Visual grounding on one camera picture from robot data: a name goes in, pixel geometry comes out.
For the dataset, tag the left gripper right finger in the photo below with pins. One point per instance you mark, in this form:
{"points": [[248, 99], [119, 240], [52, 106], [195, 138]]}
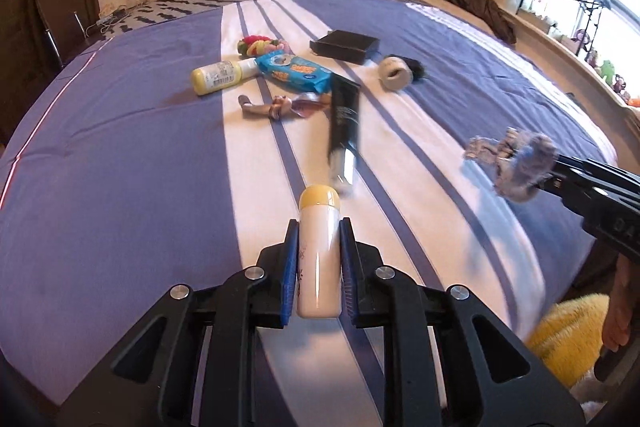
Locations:
{"points": [[448, 359]]}

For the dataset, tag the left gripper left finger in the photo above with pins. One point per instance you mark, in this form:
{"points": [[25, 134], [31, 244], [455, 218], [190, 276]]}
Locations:
{"points": [[191, 350]]}

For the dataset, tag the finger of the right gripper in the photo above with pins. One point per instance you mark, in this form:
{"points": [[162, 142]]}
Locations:
{"points": [[603, 173], [588, 199]]}

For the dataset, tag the silver wrapper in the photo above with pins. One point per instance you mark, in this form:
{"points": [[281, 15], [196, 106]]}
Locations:
{"points": [[521, 160]]}

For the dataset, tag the white bottle yellow cap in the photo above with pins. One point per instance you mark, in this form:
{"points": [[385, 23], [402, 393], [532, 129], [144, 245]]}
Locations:
{"points": [[319, 258]]}

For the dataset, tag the black green small object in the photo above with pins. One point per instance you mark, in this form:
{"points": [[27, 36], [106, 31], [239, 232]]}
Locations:
{"points": [[416, 68]]}

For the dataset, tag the white tape roll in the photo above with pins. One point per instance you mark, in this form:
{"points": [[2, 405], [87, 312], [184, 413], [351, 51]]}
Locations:
{"points": [[395, 73]]}

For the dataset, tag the black cosmetic tube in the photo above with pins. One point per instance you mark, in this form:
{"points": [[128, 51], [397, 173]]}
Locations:
{"points": [[343, 134]]}

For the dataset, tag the pink wrapper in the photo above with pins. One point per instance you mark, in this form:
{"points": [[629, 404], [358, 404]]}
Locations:
{"points": [[283, 107]]}

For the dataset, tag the yellow lotion bottle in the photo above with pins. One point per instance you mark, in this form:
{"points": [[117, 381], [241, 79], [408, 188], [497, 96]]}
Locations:
{"points": [[222, 75]]}

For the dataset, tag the blue snack packet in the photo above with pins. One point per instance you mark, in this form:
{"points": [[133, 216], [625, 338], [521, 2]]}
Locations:
{"points": [[300, 74]]}

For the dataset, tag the right hand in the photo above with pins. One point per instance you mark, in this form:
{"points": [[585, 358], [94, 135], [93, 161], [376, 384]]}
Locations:
{"points": [[623, 300]]}

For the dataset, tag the cream fluffy blanket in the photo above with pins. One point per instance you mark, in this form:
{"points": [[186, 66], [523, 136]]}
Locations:
{"points": [[568, 338]]}

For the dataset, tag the purple white striped bedspread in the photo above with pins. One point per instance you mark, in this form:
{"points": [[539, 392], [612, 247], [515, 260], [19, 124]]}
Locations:
{"points": [[122, 182]]}

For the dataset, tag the black box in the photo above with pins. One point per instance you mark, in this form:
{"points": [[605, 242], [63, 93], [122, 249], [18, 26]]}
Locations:
{"points": [[345, 46]]}

